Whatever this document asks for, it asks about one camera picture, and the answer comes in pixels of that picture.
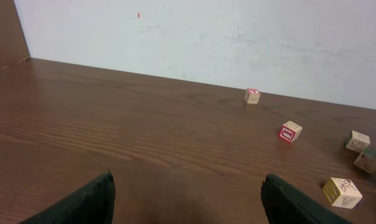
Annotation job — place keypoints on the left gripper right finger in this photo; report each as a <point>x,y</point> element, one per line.
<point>285,204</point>

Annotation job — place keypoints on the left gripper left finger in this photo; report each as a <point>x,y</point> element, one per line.
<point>92,203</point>

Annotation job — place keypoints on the white airplane picture block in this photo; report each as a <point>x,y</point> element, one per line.
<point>341,193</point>

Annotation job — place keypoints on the red U side block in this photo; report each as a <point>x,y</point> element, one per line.
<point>290,131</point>

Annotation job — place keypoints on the plain wooden picture block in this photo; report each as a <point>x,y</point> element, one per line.
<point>357,142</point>

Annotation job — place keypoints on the green J letter block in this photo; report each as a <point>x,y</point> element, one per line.
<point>367,160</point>

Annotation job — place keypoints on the red V letter block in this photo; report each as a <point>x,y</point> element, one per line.
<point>252,96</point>

